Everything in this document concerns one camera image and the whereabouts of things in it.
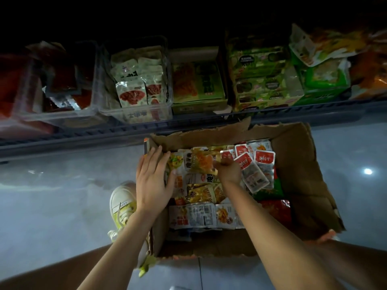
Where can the grey metal store shelf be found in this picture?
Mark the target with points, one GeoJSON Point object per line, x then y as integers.
{"type": "Point", "coordinates": [60, 133]}

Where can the person's right hand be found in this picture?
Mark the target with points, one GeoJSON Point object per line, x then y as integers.
{"type": "Point", "coordinates": [228, 172]}

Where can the green snack packets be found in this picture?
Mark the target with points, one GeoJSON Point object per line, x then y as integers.
{"type": "Point", "coordinates": [323, 75]}

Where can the pile of orange yellow packets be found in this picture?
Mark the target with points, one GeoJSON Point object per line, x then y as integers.
{"type": "Point", "coordinates": [357, 51]}

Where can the person's left leg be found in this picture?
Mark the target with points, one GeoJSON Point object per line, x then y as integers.
{"type": "Point", "coordinates": [48, 274]}

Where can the person's right forearm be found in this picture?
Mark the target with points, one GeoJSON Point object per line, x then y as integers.
{"type": "Point", "coordinates": [278, 244]}

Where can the person's left forearm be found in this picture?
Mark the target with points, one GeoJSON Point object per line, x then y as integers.
{"type": "Point", "coordinates": [118, 256]}

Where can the person's leg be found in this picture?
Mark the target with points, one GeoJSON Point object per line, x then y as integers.
{"type": "Point", "coordinates": [357, 262]}
{"type": "Point", "coordinates": [48, 274]}

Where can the person's left hand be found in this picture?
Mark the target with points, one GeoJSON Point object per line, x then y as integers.
{"type": "Point", "coordinates": [154, 187]}

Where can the person's left shoe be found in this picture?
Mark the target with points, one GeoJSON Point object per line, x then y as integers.
{"type": "Point", "coordinates": [122, 208]}

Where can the person's right leg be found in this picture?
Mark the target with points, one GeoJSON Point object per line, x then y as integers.
{"type": "Point", "coordinates": [357, 262]}

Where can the pile of red snack packets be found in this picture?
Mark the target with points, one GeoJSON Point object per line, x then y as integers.
{"type": "Point", "coordinates": [12, 84]}

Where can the brown cardboard box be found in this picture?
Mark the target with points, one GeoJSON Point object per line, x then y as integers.
{"type": "Point", "coordinates": [308, 172]}

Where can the green orange display carton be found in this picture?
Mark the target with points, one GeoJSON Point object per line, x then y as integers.
{"type": "Point", "coordinates": [198, 81]}

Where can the clear plastic tray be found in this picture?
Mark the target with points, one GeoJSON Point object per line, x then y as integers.
{"type": "Point", "coordinates": [72, 116]}
{"type": "Point", "coordinates": [163, 111]}
{"type": "Point", "coordinates": [18, 126]}

